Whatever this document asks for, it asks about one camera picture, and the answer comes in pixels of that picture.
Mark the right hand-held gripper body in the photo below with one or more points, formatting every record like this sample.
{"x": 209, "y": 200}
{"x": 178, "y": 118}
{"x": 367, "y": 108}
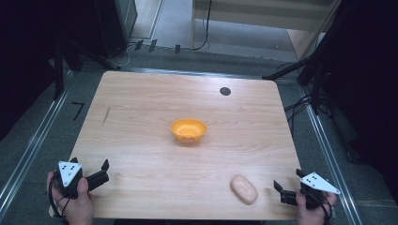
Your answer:
{"x": 317, "y": 183}

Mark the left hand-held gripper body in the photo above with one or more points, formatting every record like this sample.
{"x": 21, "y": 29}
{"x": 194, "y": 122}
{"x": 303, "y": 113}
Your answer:
{"x": 69, "y": 173}

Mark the pink oval bread roll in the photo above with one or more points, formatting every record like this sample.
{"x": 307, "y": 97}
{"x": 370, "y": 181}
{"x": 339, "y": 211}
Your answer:
{"x": 244, "y": 189}

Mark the orange plastic bowl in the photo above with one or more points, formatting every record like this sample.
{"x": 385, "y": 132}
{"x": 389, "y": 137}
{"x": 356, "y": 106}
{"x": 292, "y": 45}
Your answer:
{"x": 188, "y": 128}

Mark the person's right hand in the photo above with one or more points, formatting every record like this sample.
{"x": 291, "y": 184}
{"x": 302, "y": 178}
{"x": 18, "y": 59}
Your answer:
{"x": 313, "y": 217}

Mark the person's left hand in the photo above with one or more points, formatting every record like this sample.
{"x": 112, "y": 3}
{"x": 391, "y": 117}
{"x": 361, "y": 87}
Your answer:
{"x": 76, "y": 209}

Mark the black metal stand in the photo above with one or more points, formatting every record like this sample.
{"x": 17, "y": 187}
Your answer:
{"x": 314, "y": 78}
{"x": 58, "y": 72}

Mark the black round table grommet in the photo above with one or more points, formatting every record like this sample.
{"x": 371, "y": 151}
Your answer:
{"x": 225, "y": 91}

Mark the dark cabinet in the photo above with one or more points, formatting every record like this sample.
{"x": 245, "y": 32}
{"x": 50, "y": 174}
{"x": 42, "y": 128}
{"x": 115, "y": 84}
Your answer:
{"x": 115, "y": 25}

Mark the beige furniture panel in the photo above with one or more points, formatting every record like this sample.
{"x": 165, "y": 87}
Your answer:
{"x": 259, "y": 12}

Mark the metal floor rail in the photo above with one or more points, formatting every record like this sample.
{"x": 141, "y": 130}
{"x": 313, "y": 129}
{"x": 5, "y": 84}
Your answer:
{"x": 28, "y": 153}
{"x": 331, "y": 162}

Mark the small black floor bracket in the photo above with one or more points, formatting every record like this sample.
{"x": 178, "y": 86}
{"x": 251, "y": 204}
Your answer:
{"x": 138, "y": 44}
{"x": 177, "y": 49}
{"x": 152, "y": 45}

